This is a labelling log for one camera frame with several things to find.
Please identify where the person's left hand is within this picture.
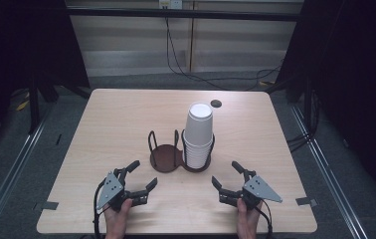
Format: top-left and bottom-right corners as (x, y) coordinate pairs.
(102, 198), (134, 239)

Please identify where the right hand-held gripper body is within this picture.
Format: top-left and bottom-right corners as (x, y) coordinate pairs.
(241, 169), (283, 211)

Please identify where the black power cable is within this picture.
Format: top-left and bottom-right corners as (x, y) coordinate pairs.
(163, 5), (283, 93)

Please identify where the black cable bundle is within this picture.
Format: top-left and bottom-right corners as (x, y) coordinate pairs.
(286, 91), (321, 154)

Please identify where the grey tape strip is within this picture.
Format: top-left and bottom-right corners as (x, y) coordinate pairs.
(32, 200), (60, 212)
(295, 196), (319, 207)

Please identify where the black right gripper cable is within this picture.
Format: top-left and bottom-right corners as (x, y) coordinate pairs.
(256, 199), (275, 239)

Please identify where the person's right hand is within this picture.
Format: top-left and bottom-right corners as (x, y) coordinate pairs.
(236, 197), (264, 239)

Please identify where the brown double cup holder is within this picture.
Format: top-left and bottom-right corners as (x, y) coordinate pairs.
(147, 128), (217, 174)

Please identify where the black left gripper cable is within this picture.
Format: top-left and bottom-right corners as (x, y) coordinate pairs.
(92, 178), (108, 239)

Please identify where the white wall socket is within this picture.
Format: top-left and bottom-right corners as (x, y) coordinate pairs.
(158, 0), (184, 10)

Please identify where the yellow tape piece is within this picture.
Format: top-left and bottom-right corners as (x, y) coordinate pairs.
(15, 99), (31, 113)

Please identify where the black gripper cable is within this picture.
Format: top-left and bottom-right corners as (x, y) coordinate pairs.
(256, 199), (275, 239)
(92, 178), (108, 239)

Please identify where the aluminium floor rail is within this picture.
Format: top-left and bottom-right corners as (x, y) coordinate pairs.
(0, 111), (50, 239)
(289, 103), (371, 239)

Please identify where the black curtain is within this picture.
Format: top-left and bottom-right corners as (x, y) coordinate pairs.
(0, 0), (92, 163)
(276, 0), (376, 202)

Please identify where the stack of white cups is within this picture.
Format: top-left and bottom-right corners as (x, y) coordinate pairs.
(181, 102), (216, 170)

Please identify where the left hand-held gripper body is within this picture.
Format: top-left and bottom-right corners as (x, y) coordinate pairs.
(95, 168), (134, 213)

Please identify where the black metal crossbar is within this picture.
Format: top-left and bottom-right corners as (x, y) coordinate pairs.
(66, 7), (302, 23)

